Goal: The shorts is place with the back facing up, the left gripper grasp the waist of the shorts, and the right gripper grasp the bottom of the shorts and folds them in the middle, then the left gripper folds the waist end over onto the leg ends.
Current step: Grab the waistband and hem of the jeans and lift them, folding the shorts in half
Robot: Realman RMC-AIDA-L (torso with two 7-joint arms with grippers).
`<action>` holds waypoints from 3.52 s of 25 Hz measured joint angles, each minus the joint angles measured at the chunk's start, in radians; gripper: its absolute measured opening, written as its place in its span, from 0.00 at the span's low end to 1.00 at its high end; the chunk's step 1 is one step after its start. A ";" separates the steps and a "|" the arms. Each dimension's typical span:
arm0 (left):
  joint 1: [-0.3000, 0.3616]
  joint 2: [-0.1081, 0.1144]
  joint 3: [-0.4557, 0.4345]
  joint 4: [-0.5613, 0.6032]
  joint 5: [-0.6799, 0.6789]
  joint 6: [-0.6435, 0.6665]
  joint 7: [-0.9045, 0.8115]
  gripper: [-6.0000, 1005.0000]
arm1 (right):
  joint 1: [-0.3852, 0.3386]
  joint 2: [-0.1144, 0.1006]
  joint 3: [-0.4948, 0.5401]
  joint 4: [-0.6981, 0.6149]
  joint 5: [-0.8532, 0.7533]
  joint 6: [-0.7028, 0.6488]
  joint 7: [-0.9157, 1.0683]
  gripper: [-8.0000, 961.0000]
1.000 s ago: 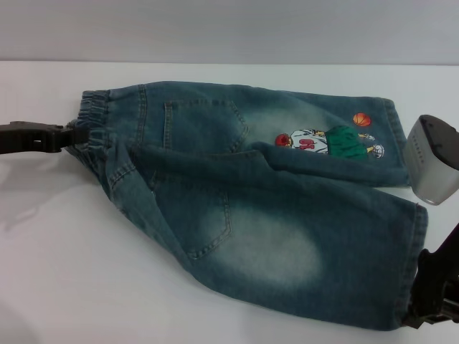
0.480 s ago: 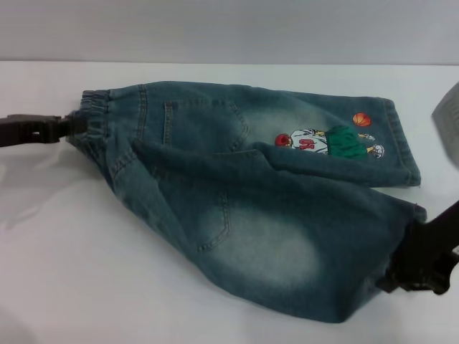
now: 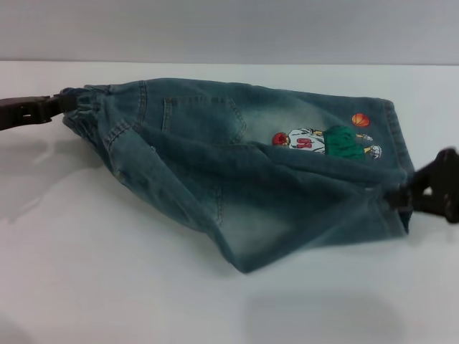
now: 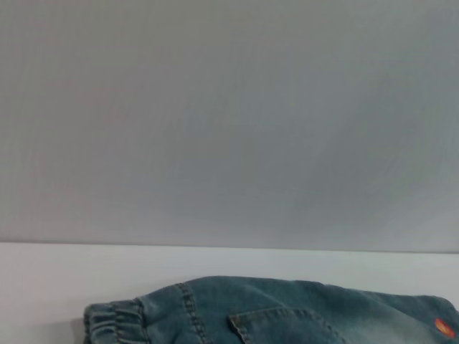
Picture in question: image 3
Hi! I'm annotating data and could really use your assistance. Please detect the blue denim shorts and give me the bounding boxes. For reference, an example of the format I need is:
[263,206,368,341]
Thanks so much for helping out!
[61,77,417,276]

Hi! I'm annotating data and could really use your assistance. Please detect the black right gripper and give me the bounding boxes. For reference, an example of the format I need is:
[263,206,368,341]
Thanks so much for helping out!
[384,145,459,226]

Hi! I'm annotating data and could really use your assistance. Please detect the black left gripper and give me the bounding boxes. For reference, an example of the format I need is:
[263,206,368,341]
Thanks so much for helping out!
[0,91,79,130]

